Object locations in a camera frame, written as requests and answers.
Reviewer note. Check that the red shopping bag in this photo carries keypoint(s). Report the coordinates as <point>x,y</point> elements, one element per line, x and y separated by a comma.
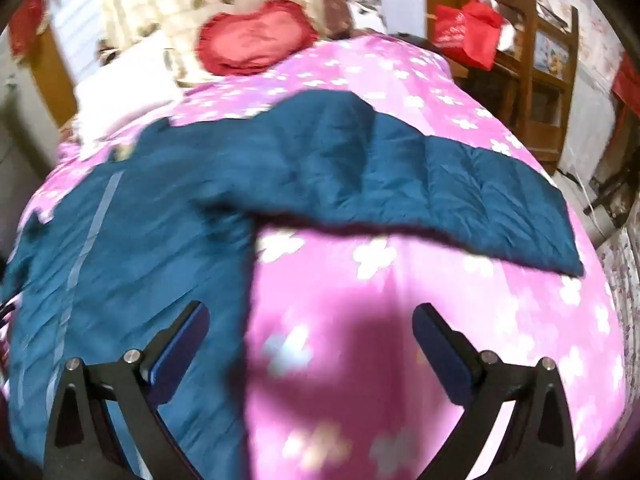
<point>475,30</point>

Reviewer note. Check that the dark blue padded jacket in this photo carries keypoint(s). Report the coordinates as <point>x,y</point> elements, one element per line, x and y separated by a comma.
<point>150,220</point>

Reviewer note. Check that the wooden shelf chair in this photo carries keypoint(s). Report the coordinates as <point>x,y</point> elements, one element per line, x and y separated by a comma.
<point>525,85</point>

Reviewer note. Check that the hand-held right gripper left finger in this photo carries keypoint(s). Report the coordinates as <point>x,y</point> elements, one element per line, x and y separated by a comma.
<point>182,345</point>

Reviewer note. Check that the white pillow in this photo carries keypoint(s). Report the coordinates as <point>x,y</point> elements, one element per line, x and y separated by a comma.
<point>130,85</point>

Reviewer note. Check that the red heart-shaped cushion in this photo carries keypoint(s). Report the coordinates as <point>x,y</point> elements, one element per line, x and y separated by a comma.
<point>250,35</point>

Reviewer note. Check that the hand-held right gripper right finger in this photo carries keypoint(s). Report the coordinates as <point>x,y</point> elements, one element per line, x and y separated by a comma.
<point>440,345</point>

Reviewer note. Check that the beige floral quilt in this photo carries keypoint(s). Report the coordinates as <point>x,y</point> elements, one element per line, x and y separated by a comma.
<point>150,0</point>

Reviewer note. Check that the pink floral bed sheet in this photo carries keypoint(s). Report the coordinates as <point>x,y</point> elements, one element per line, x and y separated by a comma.
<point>350,310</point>

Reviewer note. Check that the red hanging cloth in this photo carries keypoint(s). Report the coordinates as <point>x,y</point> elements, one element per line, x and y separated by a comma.
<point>27,25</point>

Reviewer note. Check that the grey cabinet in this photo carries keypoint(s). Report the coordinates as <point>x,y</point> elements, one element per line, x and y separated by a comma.
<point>25,130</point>

